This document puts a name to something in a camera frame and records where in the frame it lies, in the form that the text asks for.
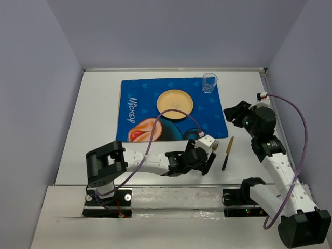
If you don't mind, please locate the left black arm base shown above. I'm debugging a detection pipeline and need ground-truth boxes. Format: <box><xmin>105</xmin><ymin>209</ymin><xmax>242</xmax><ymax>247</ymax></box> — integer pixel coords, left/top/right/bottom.
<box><xmin>82</xmin><ymin>187</ymin><xmax>132</xmax><ymax>218</ymax></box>

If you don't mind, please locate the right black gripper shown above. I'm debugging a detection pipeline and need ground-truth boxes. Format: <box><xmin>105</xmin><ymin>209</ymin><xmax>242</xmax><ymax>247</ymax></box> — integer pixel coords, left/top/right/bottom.
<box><xmin>223</xmin><ymin>100</ymin><xmax>259</xmax><ymax>138</ymax></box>

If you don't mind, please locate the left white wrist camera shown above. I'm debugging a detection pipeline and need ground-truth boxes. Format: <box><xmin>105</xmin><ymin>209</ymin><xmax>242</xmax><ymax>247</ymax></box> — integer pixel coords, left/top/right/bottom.
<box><xmin>195</xmin><ymin>135</ymin><xmax>215</xmax><ymax>154</ymax></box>

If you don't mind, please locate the tan round plate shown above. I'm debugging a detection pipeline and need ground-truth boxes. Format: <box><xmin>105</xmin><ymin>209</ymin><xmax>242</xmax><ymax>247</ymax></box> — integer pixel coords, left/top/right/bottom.
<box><xmin>157</xmin><ymin>90</ymin><xmax>193</xmax><ymax>114</ymax></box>

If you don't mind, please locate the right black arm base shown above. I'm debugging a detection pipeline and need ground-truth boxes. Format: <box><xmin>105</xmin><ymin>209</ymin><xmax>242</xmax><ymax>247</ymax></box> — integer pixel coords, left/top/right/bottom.
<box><xmin>221</xmin><ymin>188</ymin><xmax>267</xmax><ymax>218</ymax></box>

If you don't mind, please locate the clear drinking glass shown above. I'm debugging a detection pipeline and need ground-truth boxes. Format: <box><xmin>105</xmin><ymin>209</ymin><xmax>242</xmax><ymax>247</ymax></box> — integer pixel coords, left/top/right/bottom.
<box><xmin>202</xmin><ymin>73</ymin><xmax>218</xmax><ymax>93</ymax></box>

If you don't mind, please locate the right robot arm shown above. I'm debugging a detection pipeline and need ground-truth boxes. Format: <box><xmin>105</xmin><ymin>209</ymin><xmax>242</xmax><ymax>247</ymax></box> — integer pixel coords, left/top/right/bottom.
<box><xmin>224</xmin><ymin>101</ymin><xmax>331</xmax><ymax>248</ymax></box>

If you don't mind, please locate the gold fork dark handle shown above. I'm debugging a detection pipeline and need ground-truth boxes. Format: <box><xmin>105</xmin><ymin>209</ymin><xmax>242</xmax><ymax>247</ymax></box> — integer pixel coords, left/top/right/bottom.
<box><xmin>211</xmin><ymin>140</ymin><xmax>219</xmax><ymax>153</ymax></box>

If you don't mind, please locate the blue cartoon placemat cloth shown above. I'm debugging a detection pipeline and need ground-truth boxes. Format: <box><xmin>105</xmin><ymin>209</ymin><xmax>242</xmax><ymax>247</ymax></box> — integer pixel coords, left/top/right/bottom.
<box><xmin>116</xmin><ymin>78</ymin><xmax>228</xmax><ymax>142</ymax></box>

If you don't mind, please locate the gold knife dark handle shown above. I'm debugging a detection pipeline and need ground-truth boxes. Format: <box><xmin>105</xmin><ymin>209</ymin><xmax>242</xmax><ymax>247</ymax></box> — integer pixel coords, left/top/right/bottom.
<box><xmin>222</xmin><ymin>136</ymin><xmax>234</xmax><ymax>171</ymax></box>

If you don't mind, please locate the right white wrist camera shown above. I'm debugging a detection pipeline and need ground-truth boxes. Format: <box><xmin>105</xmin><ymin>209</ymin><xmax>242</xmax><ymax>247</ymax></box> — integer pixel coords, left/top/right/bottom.
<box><xmin>249</xmin><ymin>92</ymin><xmax>270</xmax><ymax>109</ymax></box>

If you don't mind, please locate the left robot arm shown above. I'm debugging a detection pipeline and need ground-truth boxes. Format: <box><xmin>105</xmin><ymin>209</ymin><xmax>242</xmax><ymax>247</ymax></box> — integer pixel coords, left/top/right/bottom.
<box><xmin>86</xmin><ymin>136</ymin><xmax>219</xmax><ymax>206</ymax></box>

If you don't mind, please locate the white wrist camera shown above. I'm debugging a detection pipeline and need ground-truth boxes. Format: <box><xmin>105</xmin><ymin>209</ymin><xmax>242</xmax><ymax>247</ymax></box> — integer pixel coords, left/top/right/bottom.
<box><xmin>249</xmin><ymin>92</ymin><xmax>270</xmax><ymax>109</ymax></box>
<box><xmin>195</xmin><ymin>135</ymin><xmax>215</xmax><ymax>154</ymax></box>

